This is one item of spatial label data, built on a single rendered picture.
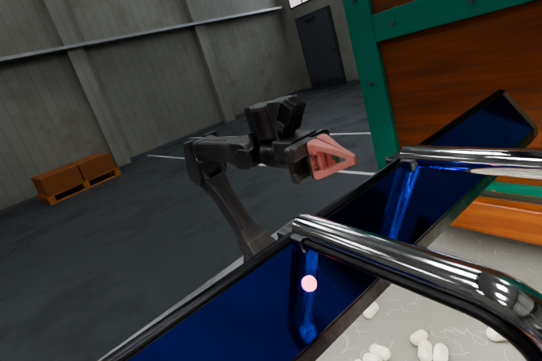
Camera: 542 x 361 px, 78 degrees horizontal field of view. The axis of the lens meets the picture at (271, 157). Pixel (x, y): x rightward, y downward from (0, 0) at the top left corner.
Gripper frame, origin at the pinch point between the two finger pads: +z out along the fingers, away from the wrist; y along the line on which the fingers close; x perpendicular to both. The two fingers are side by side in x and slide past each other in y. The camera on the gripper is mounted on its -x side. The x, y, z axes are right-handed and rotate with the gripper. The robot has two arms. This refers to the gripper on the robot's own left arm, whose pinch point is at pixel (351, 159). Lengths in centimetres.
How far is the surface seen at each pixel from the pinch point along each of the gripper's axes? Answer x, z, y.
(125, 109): 20, -769, 197
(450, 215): 0.6, 18.2, -9.3
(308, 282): -2.8, 15.5, -26.2
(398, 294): 32.5, -1.1, 7.2
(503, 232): 25.7, 11.8, 25.9
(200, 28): -116, -757, 445
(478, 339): 32.0, 14.1, 4.4
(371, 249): -6.2, 20.4, -24.6
